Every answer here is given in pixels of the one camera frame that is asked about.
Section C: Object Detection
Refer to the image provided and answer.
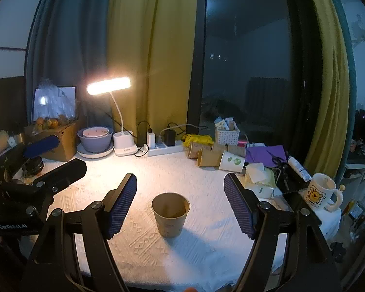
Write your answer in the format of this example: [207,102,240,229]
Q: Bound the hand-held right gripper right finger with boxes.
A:
[223,172,343,292]

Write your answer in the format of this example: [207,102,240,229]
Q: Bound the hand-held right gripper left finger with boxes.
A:
[18,173,138,292]

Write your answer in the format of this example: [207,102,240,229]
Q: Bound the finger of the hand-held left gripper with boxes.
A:
[0,134,61,186]
[0,158,88,199]

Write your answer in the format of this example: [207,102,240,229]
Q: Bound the black round jar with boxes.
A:
[22,156,45,177]

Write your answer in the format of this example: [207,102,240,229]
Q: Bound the cardboard box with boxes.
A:
[25,121,83,162]

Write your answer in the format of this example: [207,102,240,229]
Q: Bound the small white device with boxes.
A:
[250,184,276,199]

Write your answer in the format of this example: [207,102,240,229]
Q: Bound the white plate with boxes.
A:
[77,142,115,159]

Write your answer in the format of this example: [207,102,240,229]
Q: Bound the tissue pack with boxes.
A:
[244,163,277,187]

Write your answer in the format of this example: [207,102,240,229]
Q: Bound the clear bag of oranges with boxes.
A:
[31,79,79,130]

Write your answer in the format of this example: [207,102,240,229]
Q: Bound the blue-grey bowl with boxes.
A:
[77,127,114,153]

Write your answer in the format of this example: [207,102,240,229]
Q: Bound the pink bowl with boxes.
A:
[82,128,109,138]

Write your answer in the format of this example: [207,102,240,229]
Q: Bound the purple folder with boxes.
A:
[245,145,289,168]

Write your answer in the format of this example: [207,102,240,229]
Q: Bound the black scissors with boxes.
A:
[271,156,289,171]

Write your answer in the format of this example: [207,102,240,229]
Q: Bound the white desk lamp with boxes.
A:
[86,77,139,157]

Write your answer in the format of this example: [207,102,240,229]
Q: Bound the white power strip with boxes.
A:
[146,142,187,157]

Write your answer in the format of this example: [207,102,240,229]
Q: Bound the white tube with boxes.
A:
[287,156,312,183]

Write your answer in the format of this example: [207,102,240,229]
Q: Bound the white plastic basket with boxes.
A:
[215,125,241,145]

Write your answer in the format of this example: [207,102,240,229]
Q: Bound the white textured tablecloth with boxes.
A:
[12,149,343,291]

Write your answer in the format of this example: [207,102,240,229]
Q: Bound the yellow packet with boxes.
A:
[183,134,214,148]

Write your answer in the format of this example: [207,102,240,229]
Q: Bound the white cartoon mug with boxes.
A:
[306,173,344,213]

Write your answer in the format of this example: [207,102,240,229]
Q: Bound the grey curtain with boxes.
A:
[25,0,116,128]

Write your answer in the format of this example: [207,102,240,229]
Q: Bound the yellow curtain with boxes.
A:
[301,0,352,171]
[106,0,202,146]

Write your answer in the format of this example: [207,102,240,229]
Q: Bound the black cable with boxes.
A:
[136,120,153,147]

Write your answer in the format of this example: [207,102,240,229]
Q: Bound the white cable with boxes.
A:
[160,123,210,138]

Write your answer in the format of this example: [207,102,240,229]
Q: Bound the black window frame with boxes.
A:
[186,0,209,142]

